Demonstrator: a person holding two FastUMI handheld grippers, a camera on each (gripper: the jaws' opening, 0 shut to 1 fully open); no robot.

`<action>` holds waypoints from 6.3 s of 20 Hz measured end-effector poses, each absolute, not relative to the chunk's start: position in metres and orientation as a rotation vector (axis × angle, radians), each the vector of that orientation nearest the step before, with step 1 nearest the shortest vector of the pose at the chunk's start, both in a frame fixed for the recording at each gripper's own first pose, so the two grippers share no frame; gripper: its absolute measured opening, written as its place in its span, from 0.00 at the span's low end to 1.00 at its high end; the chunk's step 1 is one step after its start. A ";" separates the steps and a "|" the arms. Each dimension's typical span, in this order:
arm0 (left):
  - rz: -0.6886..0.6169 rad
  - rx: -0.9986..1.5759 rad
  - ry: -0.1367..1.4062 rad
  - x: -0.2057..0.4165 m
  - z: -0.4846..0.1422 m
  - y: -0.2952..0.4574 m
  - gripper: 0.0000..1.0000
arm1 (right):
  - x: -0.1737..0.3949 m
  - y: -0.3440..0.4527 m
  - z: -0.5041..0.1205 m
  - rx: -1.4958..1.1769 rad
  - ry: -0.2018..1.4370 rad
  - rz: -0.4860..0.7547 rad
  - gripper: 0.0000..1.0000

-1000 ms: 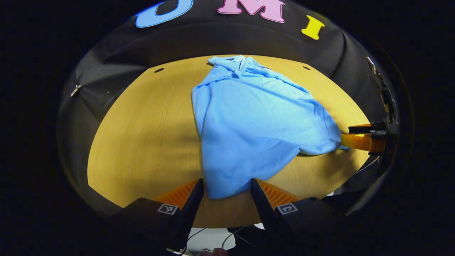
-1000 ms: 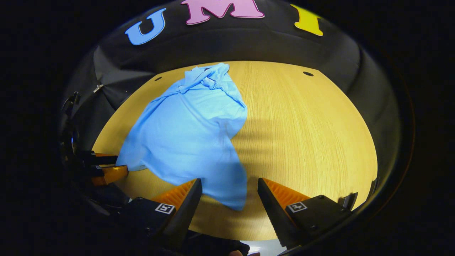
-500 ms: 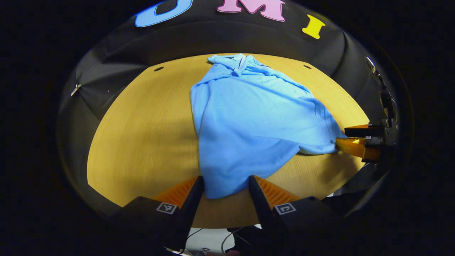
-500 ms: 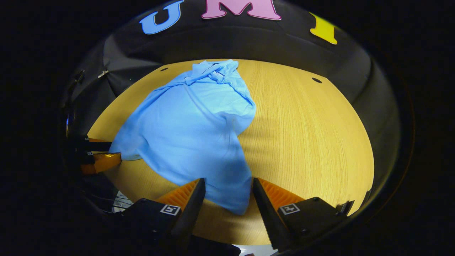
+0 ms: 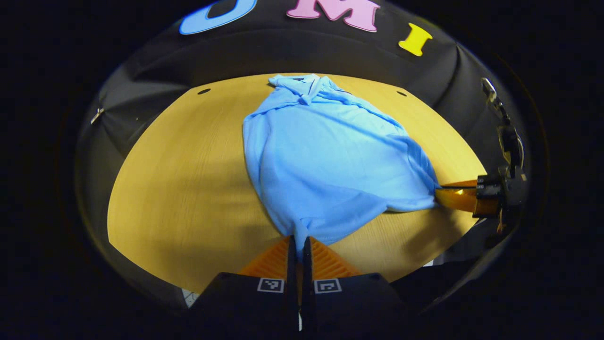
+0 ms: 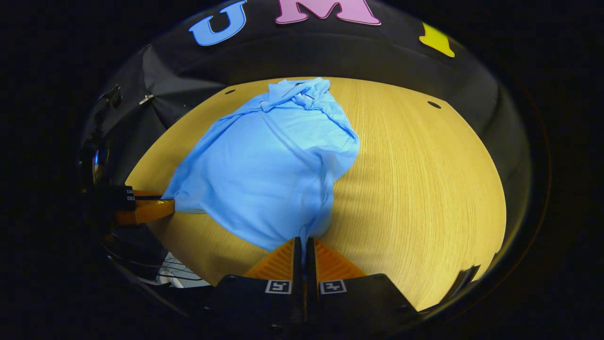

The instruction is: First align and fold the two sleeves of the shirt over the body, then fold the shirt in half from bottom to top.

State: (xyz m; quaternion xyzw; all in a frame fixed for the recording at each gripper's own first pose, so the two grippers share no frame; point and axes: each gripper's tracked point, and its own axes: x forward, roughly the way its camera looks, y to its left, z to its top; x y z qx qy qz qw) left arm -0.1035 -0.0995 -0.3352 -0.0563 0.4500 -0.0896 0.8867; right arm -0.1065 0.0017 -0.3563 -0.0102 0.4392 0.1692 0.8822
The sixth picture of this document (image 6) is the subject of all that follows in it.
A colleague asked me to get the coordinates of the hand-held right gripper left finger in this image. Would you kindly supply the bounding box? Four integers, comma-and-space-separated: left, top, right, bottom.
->
208, 238, 303, 333

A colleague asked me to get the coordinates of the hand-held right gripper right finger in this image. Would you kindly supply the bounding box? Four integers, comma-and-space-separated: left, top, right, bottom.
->
306, 238, 420, 333

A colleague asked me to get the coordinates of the light blue T-shirt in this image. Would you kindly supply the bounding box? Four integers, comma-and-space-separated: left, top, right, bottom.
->
161, 78, 360, 253

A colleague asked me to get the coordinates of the black backdrop cloth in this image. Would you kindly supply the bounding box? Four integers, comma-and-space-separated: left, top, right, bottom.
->
80, 0, 531, 222

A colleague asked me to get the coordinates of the white object with black cables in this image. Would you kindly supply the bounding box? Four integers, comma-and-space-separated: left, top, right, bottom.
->
158, 252, 211, 289

